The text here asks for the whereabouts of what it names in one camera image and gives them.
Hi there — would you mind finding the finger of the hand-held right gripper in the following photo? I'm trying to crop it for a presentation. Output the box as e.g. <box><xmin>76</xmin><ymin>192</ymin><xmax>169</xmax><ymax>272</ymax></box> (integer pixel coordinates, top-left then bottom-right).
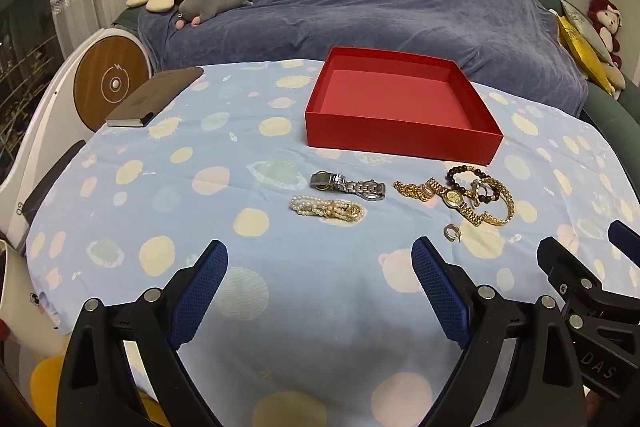
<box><xmin>536</xmin><ymin>237</ymin><xmax>606</xmax><ymax>308</ymax></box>
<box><xmin>607</xmin><ymin>220</ymin><xmax>640</xmax><ymax>260</ymax></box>

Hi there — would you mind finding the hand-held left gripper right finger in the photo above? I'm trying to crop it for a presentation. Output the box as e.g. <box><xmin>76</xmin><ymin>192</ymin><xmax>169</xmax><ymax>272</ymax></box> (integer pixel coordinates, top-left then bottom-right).
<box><xmin>410</xmin><ymin>236</ymin><xmax>587</xmax><ymax>427</ymax></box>

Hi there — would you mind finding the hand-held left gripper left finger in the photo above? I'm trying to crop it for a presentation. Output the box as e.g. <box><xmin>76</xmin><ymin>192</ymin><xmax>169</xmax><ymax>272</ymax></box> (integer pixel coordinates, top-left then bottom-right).
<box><xmin>56</xmin><ymin>239</ymin><xmax>229</xmax><ymax>427</ymax></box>

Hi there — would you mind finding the gold wristwatch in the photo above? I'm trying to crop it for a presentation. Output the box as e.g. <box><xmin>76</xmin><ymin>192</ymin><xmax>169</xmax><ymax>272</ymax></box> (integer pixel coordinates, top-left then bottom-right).
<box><xmin>425</xmin><ymin>177</ymin><xmax>483</xmax><ymax>228</ymax></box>

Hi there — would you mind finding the gold bangle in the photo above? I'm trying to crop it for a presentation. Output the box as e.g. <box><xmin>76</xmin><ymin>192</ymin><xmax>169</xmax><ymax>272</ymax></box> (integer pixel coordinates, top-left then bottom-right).
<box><xmin>470</xmin><ymin>174</ymin><xmax>516</xmax><ymax>226</ymax></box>

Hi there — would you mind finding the gold chain necklace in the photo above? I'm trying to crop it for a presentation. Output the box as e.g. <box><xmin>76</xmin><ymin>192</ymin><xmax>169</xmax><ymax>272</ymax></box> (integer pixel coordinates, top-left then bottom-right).
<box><xmin>393</xmin><ymin>179</ymin><xmax>441</xmax><ymax>204</ymax></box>

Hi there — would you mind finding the dark bead bracelet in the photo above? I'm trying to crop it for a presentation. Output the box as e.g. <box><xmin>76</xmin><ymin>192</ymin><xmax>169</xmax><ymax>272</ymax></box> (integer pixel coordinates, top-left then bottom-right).
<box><xmin>446</xmin><ymin>164</ymin><xmax>501</xmax><ymax>206</ymax></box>

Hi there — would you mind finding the silver wristwatch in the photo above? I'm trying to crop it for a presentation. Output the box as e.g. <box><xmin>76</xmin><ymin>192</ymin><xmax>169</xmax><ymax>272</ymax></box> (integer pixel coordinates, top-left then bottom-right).
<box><xmin>310</xmin><ymin>172</ymin><xmax>387</xmax><ymax>202</ymax></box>

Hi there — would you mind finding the pearl bracelet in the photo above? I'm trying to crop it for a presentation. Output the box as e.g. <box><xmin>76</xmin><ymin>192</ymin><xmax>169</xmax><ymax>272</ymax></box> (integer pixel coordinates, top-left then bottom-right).
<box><xmin>289</xmin><ymin>195</ymin><xmax>366</xmax><ymax>223</ymax></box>

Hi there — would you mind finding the red cardboard box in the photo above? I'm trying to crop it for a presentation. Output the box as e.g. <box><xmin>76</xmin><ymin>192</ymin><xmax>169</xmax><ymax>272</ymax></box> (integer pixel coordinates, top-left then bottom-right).
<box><xmin>304</xmin><ymin>47</ymin><xmax>504</xmax><ymax>165</ymax></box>

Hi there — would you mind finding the light blue patterned tablecloth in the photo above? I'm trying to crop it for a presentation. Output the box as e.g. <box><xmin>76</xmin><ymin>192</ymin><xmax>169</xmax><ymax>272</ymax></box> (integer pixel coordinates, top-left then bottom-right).
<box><xmin>25</xmin><ymin>57</ymin><xmax>636</xmax><ymax>427</ymax></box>

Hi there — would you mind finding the green sofa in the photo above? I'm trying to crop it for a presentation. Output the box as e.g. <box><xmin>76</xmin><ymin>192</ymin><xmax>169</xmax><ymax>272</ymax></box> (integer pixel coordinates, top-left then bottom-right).
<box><xmin>580</xmin><ymin>69</ymin><xmax>640</xmax><ymax>148</ymax></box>

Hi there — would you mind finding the white plastic device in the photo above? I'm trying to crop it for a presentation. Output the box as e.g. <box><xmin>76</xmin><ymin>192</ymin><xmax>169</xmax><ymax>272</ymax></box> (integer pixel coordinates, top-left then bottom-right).
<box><xmin>0</xmin><ymin>239</ymin><xmax>66</xmax><ymax>358</ymax></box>

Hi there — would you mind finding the yellow round object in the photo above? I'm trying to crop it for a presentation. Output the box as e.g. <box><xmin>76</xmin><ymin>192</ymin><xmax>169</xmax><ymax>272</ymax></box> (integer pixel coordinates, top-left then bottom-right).
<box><xmin>30</xmin><ymin>354</ymin><xmax>171</xmax><ymax>427</ymax></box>

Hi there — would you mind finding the brown notebook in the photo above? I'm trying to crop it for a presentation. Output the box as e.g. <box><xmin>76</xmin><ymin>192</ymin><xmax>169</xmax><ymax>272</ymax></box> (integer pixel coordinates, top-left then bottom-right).
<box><xmin>104</xmin><ymin>66</ymin><xmax>205</xmax><ymax>128</ymax></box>

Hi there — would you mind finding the yellow cushion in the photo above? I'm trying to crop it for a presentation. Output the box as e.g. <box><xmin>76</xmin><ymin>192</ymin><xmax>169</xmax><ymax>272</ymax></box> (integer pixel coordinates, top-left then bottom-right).
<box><xmin>550</xmin><ymin>9</ymin><xmax>618</xmax><ymax>95</ymax></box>

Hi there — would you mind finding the white machine with wooden disc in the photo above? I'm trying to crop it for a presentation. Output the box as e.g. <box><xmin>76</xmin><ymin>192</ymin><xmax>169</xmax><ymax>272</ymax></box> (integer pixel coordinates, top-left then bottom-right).
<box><xmin>0</xmin><ymin>27</ymin><xmax>152</xmax><ymax>253</ymax></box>

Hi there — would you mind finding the silver cushion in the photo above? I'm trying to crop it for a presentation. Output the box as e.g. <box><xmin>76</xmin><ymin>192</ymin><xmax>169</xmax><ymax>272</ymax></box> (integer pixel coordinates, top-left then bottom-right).
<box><xmin>560</xmin><ymin>0</ymin><xmax>613</xmax><ymax>62</ymax></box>

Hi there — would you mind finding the red monkey plush toy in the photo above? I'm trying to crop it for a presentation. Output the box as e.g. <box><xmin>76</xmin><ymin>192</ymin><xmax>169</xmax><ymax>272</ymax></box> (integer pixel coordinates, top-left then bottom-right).
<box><xmin>586</xmin><ymin>0</ymin><xmax>626</xmax><ymax>68</ymax></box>

